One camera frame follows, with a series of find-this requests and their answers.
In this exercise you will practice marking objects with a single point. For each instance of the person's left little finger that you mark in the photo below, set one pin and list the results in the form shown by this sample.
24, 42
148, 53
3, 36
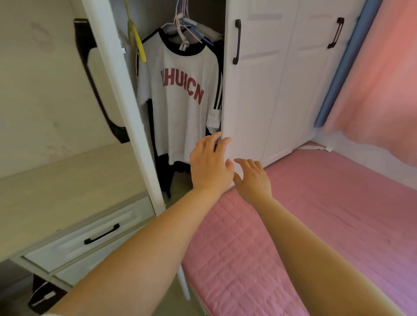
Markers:
193, 152

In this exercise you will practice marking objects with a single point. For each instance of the pink and white clothes hangers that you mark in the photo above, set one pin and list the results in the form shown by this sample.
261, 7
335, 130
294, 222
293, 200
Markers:
180, 29

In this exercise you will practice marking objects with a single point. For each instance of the white desk drawer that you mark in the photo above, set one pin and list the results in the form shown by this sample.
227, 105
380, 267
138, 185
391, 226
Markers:
81, 241

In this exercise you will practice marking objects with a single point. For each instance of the person's left forearm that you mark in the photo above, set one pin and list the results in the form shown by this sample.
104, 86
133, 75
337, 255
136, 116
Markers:
140, 257

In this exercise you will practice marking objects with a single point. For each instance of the white panelled wardrobe door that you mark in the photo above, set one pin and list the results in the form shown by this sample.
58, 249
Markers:
303, 91
257, 97

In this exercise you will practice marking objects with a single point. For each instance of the pink quilted bed mattress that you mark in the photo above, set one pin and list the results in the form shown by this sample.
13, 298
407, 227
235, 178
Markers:
325, 208

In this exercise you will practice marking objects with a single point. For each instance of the blue curtain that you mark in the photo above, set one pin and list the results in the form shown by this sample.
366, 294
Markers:
345, 71

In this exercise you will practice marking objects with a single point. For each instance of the pale wooden desk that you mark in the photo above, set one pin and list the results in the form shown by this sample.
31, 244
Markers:
65, 182

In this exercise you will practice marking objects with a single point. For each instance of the person's right hand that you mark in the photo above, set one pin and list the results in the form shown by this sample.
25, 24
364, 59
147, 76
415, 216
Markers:
255, 185

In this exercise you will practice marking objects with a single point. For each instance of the pink curtain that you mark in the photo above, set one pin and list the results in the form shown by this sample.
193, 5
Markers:
381, 81

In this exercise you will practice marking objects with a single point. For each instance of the open white wardrobe door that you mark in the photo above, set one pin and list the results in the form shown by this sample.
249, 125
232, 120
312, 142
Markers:
130, 107

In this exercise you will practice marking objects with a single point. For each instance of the blue clothes hanger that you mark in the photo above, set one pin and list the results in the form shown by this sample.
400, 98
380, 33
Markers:
202, 34

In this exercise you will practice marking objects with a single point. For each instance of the black bag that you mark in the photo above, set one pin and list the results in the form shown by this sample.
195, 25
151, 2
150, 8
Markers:
42, 296

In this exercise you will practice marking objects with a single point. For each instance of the white t-shirt with red lettering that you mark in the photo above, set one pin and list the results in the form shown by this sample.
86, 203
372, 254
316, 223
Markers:
182, 114

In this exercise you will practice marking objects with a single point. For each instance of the person's right thumb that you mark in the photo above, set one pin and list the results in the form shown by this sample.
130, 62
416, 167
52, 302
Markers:
237, 179

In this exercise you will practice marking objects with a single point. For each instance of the white strip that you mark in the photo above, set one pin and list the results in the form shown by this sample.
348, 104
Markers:
317, 148

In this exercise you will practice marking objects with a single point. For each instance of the black hanging garment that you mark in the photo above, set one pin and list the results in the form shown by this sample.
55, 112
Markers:
164, 175

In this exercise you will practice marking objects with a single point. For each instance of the person's left thumb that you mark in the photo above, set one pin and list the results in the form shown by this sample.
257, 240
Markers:
230, 166

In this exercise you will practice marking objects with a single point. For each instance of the person's left hand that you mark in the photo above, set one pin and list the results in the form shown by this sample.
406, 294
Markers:
208, 169

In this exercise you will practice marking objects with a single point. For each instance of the yellow clothes hanger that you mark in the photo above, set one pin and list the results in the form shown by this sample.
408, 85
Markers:
138, 42

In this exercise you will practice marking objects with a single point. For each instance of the person's left middle finger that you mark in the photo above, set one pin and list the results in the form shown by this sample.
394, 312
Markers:
213, 141

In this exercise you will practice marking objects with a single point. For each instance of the person's right middle finger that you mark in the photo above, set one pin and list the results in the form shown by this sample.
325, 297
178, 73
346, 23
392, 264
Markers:
251, 164

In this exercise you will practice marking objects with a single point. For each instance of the person's right forearm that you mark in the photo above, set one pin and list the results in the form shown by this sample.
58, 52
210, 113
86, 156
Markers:
312, 260

